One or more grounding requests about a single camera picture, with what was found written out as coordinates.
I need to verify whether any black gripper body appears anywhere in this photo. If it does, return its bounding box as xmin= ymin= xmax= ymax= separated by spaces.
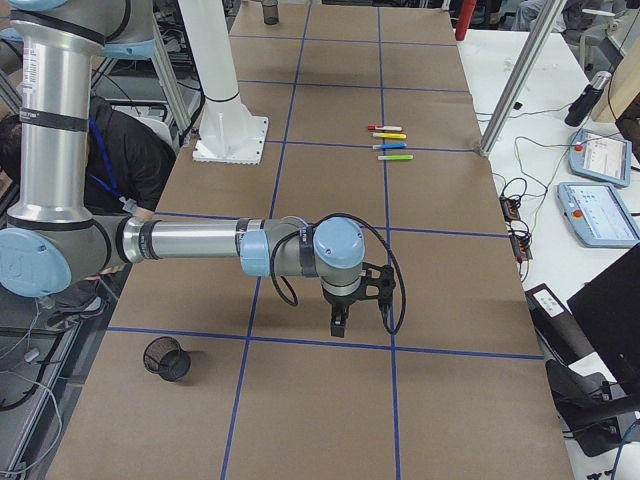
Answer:
xmin=323 ymin=292 xmax=359 ymax=321

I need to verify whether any blue highlighter pen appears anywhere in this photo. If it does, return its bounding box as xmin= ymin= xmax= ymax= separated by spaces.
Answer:
xmin=372 ymin=142 xmax=407 ymax=150

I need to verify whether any red white whiteboard marker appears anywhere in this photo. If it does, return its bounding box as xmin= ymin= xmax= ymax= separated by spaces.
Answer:
xmin=367 ymin=125 xmax=403 ymax=132

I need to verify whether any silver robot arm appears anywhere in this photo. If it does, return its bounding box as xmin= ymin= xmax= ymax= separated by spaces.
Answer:
xmin=1 ymin=1 xmax=365 ymax=337

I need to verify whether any green highlighter pen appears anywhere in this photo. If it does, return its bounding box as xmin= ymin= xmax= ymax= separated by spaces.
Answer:
xmin=377 ymin=154 xmax=414 ymax=162

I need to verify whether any near black mesh pen cup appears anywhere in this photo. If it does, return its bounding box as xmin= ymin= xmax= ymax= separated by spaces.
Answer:
xmin=142 ymin=336 xmax=191 ymax=382

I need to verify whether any black mesh pen cup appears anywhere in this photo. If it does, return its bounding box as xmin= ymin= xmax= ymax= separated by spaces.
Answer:
xmin=261 ymin=0 xmax=279 ymax=26
xmin=142 ymin=336 xmax=191 ymax=382

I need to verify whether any yellow highlighter pen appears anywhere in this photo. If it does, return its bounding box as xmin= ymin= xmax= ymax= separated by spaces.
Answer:
xmin=372 ymin=132 xmax=407 ymax=140

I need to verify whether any black orange adapter box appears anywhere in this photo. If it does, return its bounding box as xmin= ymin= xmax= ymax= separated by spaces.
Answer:
xmin=499 ymin=196 xmax=521 ymax=222

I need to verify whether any black device with white label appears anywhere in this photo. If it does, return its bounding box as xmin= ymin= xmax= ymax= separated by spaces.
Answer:
xmin=525 ymin=283 xmax=595 ymax=365

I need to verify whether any person in black jacket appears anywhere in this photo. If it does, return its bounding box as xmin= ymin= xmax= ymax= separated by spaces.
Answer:
xmin=1 ymin=95 xmax=176 ymax=330

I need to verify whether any black monitor stand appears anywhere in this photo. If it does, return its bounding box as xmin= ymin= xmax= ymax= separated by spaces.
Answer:
xmin=545 ymin=360 xmax=639 ymax=457

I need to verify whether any near teach pendant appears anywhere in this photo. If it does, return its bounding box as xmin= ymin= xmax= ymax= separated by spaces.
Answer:
xmin=556 ymin=182 xmax=639 ymax=248

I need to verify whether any teach pendant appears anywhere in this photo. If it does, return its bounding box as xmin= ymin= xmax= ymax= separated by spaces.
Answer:
xmin=556 ymin=182 xmax=639 ymax=248
xmin=569 ymin=128 xmax=632 ymax=188

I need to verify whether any far teach pendant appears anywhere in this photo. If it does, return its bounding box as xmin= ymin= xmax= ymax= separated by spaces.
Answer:
xmin=569 ymin=128 xmax=632 ymax=188

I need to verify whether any far black mesh pen cup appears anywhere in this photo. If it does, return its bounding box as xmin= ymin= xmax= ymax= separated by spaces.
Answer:
xmin=261 ymin=0 xmax=279 ymax=26

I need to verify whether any black water bottle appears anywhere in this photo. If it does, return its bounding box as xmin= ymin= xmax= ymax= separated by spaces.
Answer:
xmin=564 ymin=71 xmax=612 ymax=127

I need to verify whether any red cylinder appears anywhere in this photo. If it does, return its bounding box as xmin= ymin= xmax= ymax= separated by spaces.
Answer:
xmin=455 ymin=0 xmax=477 ymax=41

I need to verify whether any black camera cable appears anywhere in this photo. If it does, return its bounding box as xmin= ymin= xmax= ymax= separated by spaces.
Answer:
xmin=269 ymin=213 xmax=407 ymax=336

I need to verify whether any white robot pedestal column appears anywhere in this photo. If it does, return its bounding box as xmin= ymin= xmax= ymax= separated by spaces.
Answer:
xmin=179 ymin=0 xmax=269 ymax=165

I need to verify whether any aluminium frame post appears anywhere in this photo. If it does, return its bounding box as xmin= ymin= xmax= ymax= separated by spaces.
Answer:
xmin=477 ymin=0 xmax=566 ymax=158

